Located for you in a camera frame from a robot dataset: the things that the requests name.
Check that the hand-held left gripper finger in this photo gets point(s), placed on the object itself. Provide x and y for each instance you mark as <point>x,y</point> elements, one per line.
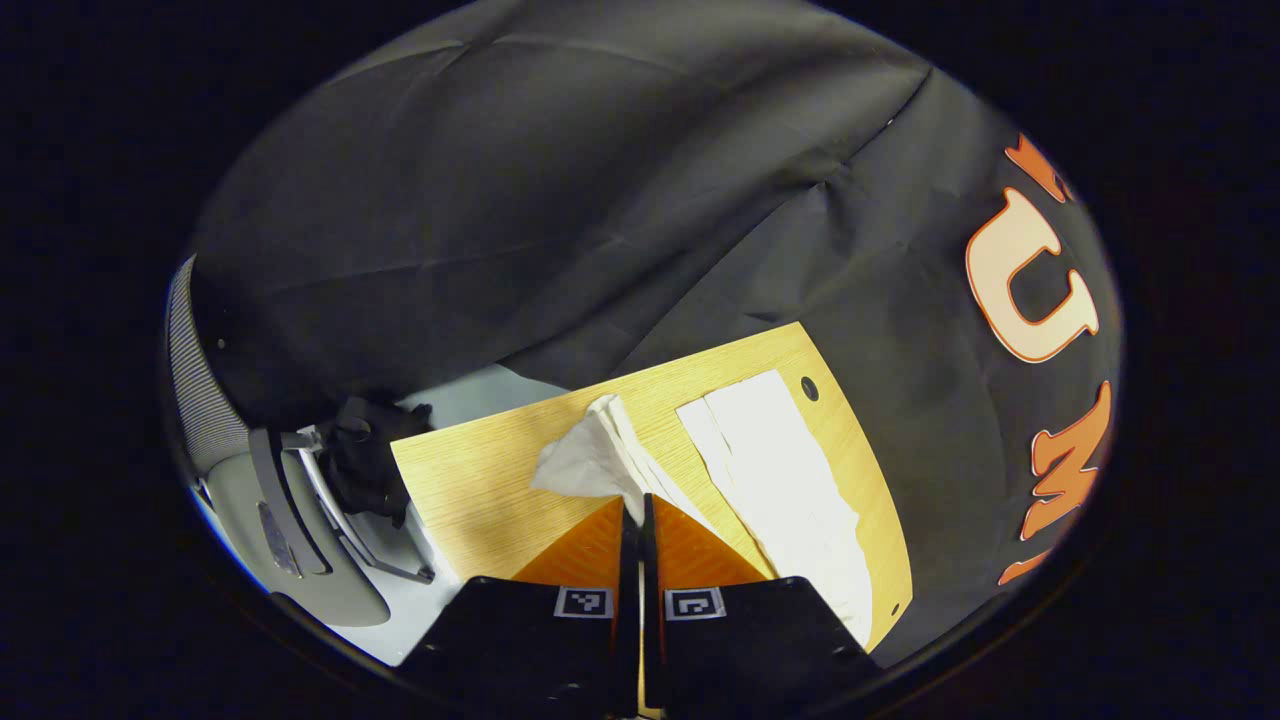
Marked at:
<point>628,570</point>
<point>651,570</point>

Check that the dark cloth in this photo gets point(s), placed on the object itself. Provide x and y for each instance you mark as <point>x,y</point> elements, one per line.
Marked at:
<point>365,460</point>

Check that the black backdrop cloth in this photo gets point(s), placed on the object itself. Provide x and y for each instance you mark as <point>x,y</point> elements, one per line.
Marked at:
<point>500,200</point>

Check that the grey office chair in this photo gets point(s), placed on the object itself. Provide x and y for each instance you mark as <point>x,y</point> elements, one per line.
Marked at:
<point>235,500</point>

